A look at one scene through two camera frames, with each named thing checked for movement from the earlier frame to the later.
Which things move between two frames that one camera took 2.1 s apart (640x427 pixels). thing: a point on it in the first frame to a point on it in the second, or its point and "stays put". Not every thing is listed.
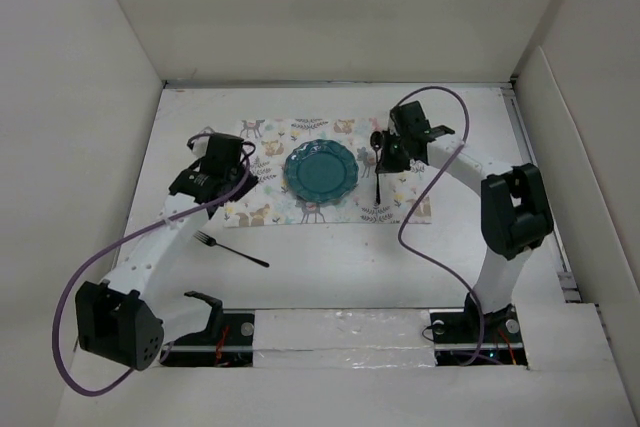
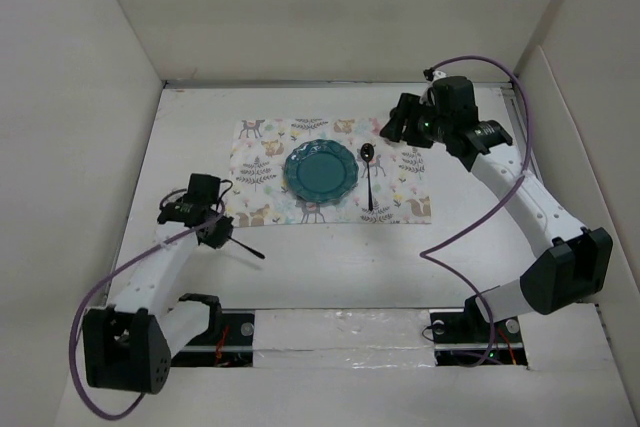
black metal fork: [201, 236] to [256, 253]
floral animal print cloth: [377, 198] stays put
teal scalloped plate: [320, 171] stays put
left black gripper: [249, 183] to [222, 233]
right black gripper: [389, 165] to [409, 107]
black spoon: [376, 139] to [367, 152]
